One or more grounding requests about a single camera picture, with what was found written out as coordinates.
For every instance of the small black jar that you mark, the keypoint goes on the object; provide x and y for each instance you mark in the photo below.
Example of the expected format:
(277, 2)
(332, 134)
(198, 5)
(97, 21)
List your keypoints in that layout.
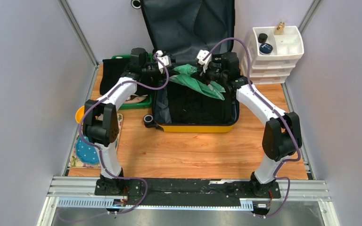
(262, 38)

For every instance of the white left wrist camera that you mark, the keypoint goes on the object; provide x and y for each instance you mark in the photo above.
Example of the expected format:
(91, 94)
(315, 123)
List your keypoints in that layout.
(162, 58)

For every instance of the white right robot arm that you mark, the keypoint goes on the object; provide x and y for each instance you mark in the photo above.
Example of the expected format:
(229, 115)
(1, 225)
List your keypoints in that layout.
(282, 134)

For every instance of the white plastic drawer organizer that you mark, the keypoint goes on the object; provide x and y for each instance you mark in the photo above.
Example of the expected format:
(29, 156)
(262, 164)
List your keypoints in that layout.
(276, 67)

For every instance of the frosted gold pump bottle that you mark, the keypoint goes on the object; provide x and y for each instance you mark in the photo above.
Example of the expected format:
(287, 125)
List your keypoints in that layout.
(279, 28)

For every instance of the blue round cream jar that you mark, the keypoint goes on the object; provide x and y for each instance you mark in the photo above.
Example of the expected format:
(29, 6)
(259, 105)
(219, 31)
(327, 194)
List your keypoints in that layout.
(265, 49)

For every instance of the aluminium frame rail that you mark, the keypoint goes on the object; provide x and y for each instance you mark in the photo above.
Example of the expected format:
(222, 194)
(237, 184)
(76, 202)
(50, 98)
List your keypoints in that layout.
(78, 192)

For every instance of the yellow bowl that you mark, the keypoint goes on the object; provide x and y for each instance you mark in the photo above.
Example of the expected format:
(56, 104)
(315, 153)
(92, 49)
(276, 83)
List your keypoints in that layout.
(79, 114)

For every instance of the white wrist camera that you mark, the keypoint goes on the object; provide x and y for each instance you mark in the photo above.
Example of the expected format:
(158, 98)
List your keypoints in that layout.
(162, 58)
(204, 57)

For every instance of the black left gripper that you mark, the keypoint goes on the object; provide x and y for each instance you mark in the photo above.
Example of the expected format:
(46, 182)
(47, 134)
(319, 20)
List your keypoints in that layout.
(172, 71)

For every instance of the green plastic tray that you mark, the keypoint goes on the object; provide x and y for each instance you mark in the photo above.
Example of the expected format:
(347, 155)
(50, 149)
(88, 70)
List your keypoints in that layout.
(147, 103)

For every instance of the black garment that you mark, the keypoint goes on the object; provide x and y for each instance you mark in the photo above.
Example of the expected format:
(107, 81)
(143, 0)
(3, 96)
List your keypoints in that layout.
(112, 70)
(187, 106)

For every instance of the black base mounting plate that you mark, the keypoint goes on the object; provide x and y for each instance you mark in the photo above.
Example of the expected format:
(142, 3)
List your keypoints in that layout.
(190, 193)

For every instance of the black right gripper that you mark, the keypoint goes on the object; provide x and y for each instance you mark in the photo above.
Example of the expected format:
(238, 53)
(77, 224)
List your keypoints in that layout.
(203, 76)

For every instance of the yellow Pikachu hard-shell suitcase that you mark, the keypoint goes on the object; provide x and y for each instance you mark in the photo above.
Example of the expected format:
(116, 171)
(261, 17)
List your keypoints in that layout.
(181, 28)

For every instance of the blue polka dot plate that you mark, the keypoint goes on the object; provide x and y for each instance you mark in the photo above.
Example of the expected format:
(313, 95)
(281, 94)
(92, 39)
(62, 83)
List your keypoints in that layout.
(86, 153)

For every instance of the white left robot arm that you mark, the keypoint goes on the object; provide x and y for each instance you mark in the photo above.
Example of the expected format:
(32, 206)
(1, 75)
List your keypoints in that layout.
(99, 122)

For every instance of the floral placemat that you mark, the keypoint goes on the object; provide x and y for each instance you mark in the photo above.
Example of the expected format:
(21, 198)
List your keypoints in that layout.
(74, 162)

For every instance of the green garment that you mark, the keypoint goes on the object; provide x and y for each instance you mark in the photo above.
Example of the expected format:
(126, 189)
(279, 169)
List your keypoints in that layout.
(184, 77)

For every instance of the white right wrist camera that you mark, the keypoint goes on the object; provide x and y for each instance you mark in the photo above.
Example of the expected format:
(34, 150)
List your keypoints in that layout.
(204, 57)

